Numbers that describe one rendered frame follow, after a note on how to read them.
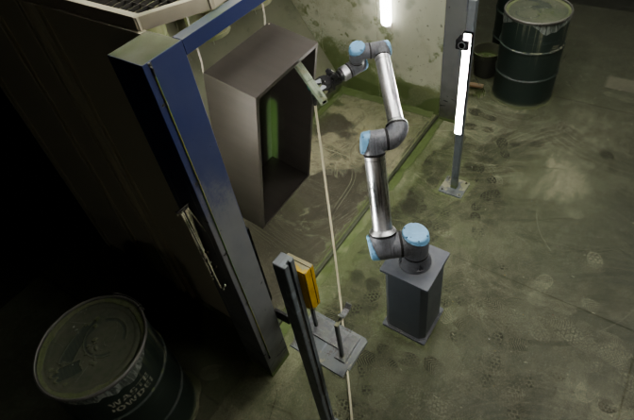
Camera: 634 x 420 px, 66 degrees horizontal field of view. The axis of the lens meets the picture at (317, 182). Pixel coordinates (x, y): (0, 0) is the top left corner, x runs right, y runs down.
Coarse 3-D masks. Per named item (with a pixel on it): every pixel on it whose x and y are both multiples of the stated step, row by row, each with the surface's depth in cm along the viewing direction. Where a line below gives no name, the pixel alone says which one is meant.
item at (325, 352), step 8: (312, 320) 252; (328, 320) 251; (344, 328) 246; (360, 336) 242; (296, 344) 243; (320, 344) 242; (328, 344) 241; (360, 344) 239; (320, 352) 239; (328, 352) 238; (336, 352) 238; (352, 352) 237; (320, 360) 236; (328, 360) 236; (336, 360) 235; (352, 360) 234; (328, 368) 233; (336, 368) 232; (344, 368) 232
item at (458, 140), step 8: (472, 0) 297; (472, 8) 300; (472, 16) 304; (472, 24) 307; (472, 56) 325; (464, 120) 362; (456, 136) 372; (456, 144) 378; (456, 152) 383; (456, 160) 388; (456, 168) 394; (456, 176) 400; (456, 184) 406
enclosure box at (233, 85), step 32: (256, 32) 287; (288, 32) 289; (224, 64) 267; (256, 64) 268; (288, 64) 270; (224, 96) 265; (256, 96) 252; (288, 96) 330; (224, 128) 286; (256, 128) 268; (288, 128) 353; (224, 160) 311; (256, 160) 290; (288, 160) 380; (256, 192) 314; (288, 192) 366; (256, 224) 344
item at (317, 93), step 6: (300, 66) 282; (300, 72) 281; (306, 72) 281; (306, 78) 279; (312, 78) 280; (306, 84) 282; (312, 84) 277; (312, 90) 276; (318, 90) 276; (312, 96) 286; (318, 96) 274; (324, 96) 274; (312, 102) 294
